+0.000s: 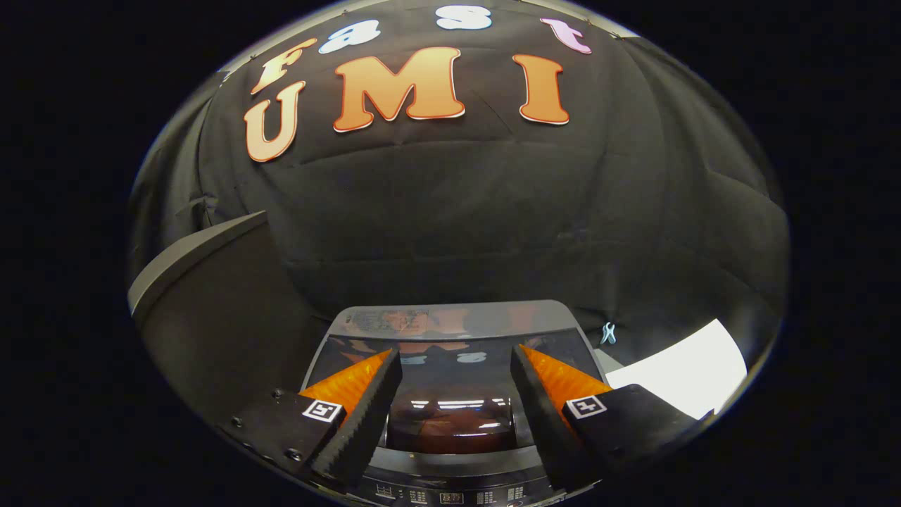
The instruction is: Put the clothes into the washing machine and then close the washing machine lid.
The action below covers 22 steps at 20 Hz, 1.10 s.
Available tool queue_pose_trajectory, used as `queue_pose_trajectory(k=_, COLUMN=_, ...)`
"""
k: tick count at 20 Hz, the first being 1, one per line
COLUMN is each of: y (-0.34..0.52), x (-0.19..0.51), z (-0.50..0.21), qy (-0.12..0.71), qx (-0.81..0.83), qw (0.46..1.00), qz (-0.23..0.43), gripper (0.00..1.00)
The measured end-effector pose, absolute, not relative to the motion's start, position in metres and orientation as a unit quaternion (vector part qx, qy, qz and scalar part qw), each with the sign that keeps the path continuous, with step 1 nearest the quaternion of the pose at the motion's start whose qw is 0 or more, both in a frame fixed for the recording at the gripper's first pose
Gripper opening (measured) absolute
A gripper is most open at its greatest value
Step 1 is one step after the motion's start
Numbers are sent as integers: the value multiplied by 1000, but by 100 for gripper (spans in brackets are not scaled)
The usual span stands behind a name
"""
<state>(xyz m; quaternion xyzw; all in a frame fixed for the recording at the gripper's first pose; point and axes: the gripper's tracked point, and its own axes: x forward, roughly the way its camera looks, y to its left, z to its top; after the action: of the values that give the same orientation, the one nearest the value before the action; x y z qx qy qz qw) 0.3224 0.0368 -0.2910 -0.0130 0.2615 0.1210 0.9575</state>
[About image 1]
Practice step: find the grey washing machine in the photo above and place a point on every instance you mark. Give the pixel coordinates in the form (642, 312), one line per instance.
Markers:
(457, 468)

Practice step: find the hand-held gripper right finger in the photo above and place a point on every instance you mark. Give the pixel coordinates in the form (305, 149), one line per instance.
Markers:
(543, 415)

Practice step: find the black backdrop cloth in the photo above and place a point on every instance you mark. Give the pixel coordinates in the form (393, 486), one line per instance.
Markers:
(457, 211)

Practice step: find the white plastic clip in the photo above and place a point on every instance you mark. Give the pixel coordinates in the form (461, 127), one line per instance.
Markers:
(609, 334)

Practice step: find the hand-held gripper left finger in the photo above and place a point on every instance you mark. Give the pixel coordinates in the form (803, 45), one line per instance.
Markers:
(364, 415)

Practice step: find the grey stand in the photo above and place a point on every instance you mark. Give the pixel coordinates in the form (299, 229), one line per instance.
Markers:
(211, 317)

